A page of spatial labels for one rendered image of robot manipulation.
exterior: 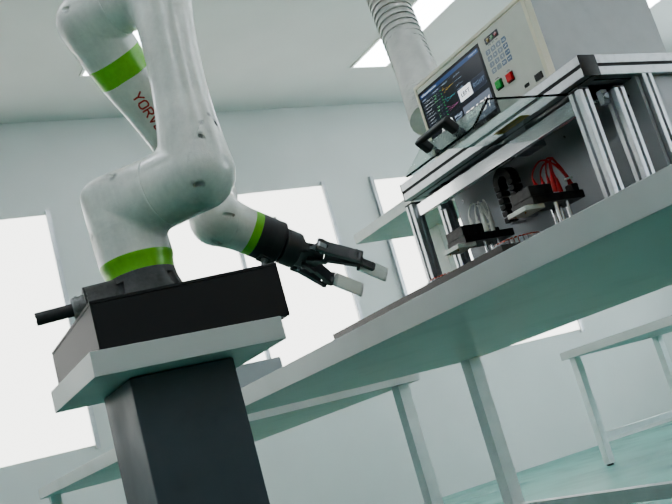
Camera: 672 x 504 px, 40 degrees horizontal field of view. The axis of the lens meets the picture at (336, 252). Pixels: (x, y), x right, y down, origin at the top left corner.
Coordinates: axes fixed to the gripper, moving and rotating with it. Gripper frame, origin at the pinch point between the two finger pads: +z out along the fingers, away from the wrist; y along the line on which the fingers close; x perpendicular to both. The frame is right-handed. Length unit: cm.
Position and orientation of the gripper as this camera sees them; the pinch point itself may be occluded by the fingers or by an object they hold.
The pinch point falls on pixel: (365, 279)
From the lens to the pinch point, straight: 196.2
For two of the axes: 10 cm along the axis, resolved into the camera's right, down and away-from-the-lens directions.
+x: 1.8, -8.7, 4.6
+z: 8.7, 3.6, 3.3
